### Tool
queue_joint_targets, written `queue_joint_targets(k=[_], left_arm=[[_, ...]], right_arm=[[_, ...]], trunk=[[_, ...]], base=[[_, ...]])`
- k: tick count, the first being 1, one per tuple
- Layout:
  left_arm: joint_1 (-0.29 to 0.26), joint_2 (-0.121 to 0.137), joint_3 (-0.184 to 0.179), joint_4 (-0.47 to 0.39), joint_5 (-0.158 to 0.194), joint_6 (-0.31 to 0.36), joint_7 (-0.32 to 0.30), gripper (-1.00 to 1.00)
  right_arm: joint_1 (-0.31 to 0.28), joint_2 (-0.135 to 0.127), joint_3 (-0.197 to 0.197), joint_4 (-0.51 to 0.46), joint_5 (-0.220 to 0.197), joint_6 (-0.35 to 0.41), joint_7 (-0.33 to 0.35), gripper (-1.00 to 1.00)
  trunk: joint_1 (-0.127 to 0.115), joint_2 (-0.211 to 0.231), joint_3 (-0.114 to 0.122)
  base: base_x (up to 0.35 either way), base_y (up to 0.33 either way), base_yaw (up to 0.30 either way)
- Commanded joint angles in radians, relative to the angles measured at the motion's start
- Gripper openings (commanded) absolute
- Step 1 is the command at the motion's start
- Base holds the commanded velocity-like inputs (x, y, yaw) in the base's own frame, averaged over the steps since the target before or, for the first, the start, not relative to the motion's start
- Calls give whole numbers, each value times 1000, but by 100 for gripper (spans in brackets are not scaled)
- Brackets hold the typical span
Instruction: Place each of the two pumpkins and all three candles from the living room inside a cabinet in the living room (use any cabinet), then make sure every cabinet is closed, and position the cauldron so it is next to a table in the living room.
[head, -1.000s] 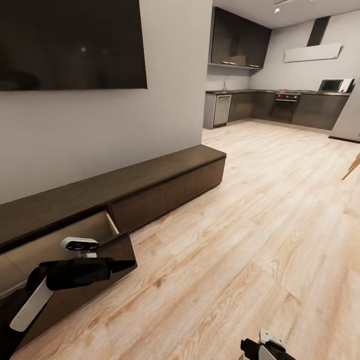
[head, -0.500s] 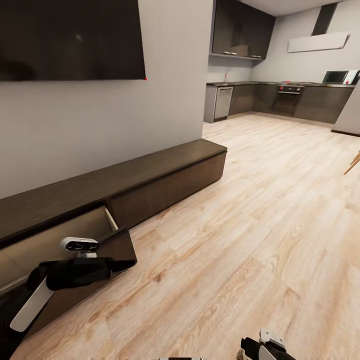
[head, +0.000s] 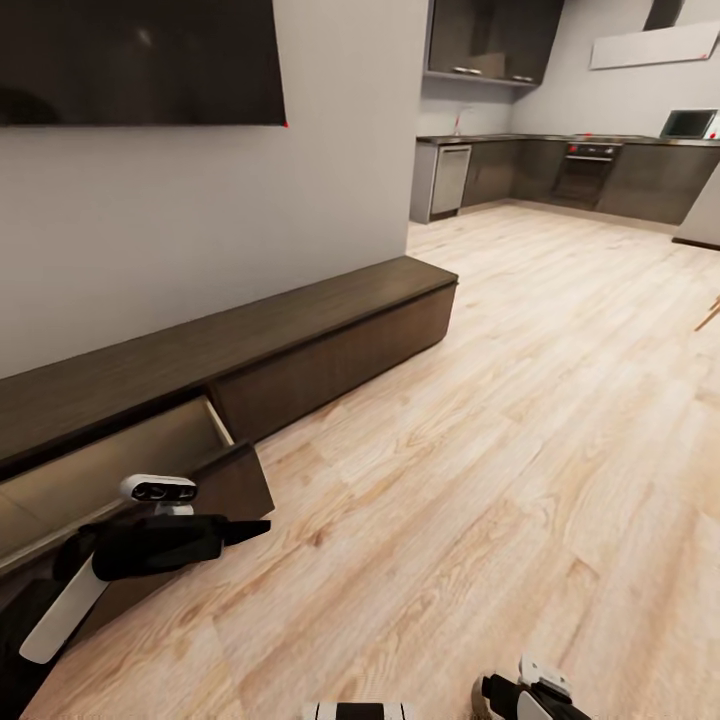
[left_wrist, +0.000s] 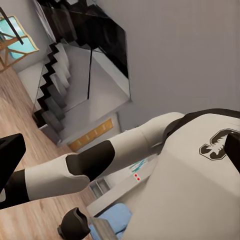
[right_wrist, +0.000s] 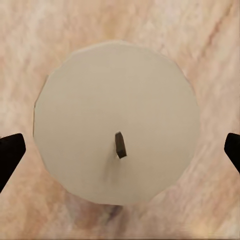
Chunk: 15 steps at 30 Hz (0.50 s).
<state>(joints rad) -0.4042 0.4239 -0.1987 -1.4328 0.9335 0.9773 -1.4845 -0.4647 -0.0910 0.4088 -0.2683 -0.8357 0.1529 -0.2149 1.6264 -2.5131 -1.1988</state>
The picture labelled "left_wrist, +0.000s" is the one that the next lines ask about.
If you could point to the sofa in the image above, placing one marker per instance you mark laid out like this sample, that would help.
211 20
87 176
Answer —
118 217

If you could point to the cauldron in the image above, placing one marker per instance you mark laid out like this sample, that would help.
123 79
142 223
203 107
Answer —
74 225

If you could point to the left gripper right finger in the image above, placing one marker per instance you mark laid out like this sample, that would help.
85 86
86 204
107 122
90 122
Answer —
232 149

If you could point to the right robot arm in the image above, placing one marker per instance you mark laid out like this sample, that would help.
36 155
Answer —
73 172

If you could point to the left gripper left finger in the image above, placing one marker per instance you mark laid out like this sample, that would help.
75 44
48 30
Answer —
12 150

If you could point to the straight chair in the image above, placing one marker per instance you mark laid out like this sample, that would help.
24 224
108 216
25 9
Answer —
17 50
5 28

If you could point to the stairs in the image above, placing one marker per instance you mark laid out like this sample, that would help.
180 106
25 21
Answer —
78 30

